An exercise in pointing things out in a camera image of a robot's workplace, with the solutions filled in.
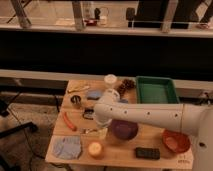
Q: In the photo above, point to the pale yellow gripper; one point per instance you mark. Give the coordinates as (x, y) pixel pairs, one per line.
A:
(102, 133)

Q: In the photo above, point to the silver fork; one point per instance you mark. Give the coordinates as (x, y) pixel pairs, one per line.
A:
(87, 131)

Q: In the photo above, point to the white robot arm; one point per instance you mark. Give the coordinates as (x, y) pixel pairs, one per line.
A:
(188, 119)

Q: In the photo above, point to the blue plastic cup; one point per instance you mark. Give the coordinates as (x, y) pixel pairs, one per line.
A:
(124, 101)

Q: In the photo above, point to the small metal cup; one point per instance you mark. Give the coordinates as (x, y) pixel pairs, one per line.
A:
(76, 101)

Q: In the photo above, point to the white cup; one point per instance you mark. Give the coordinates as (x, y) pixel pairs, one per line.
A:
(110, 80)

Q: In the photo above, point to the yellow apple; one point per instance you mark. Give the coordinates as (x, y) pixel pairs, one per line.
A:
(95, 149)

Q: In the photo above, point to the purple bowl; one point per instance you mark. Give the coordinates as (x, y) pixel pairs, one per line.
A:
(124, 130)

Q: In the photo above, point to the orange carrot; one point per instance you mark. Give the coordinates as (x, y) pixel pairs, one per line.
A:
(68, 122)

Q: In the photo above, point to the blue-grey folded cloth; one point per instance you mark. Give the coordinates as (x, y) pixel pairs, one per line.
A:
(67, 148)

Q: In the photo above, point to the blue sponge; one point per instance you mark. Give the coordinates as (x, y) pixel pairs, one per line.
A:
(94, 94)

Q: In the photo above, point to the black rectangular sponge block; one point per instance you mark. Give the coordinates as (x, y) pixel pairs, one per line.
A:
(147, 153)

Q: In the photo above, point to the yellow banana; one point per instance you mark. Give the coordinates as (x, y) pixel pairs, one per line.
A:
(78, 88)

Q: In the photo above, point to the bunch of dark grapes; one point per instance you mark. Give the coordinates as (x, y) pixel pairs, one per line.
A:
(127, 84)

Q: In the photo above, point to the green plastic tray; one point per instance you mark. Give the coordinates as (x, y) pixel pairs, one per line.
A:
(156, 90)

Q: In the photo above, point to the orange-red bowl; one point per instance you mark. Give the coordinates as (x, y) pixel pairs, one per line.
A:
(175, 141)

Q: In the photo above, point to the black office chair base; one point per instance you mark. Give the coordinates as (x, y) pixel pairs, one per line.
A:
(4, 165)

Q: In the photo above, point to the black-handled strainer tool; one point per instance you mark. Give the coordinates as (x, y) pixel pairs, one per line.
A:
(88, 113)

